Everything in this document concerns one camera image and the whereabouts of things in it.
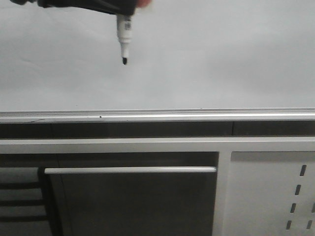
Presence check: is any white whiteboard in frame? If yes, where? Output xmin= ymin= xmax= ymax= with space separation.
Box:
xmin=0 ymin=0 xmax=315 ymax=111

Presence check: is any white desk frame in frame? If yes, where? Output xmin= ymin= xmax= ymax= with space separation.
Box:
xmin=0 ymin=137 xmax=315 ymax=236

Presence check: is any dark cabinet door panel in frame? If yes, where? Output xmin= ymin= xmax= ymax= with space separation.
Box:
xmin=45 ymin=166 xmax=217 ymax=236

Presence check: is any aluminium whiteboard tray rail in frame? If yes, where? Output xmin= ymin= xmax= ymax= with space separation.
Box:
xmin=0 ymin=108 xmax=315 ymax=123

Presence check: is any white perforated side panel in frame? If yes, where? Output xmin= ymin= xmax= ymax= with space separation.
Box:
xmin=223 ymin=151 xmax=315 ymax=236

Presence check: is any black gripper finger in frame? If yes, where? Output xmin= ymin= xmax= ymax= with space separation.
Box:
xmin=11 ymin=0 xmax=137 ymax=16

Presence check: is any white whiteboard marker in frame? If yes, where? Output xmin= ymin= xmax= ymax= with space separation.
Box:
xmin=116 ymin=15 xmax=132 ymax=65

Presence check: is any red round ball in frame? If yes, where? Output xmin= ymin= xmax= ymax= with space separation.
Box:
xmin=136 ymin=0 xmax=152 ymax=8

